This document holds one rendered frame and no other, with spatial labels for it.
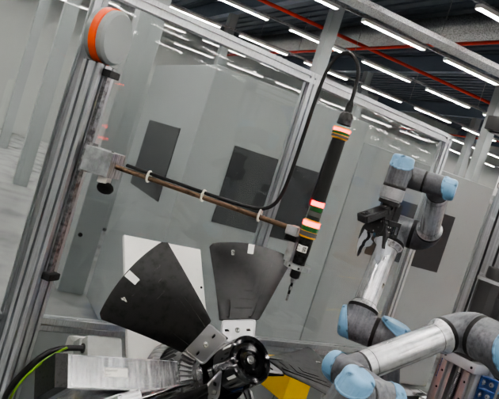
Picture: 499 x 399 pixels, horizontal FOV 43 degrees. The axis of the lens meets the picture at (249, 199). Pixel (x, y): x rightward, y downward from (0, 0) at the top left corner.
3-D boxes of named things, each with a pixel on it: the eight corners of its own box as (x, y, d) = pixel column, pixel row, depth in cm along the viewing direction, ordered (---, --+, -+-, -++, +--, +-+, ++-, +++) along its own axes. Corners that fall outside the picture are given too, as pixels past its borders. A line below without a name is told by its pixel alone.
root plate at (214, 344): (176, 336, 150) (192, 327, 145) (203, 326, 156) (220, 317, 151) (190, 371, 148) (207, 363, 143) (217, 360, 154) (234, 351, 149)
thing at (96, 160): (74, 169, 174) (83, 140, 174) (89, 172, 181) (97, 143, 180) (104, 180, 171) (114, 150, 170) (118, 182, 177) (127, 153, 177)
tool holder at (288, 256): (272, 261, 154) (284, 224, 154) (280, 260, 161) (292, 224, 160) (306, 274, 152) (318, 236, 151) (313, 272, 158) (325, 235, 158)
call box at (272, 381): (252, 382, 208) (261, 352, 207) (275, 383, 213) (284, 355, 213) (280, 406, 195) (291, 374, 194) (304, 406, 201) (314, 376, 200)
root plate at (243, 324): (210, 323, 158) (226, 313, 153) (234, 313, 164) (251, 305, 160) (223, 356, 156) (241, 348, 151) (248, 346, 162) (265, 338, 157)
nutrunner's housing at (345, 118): (284, 275, 155) (342, 97, 152) (288, 274, 159) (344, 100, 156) (299, 281, 154) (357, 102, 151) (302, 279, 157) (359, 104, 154)
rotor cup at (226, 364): (188, 353, 152) (219, 338, 144) (230, 337, 163) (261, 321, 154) (211, 411, 149) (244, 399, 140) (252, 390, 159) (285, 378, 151)
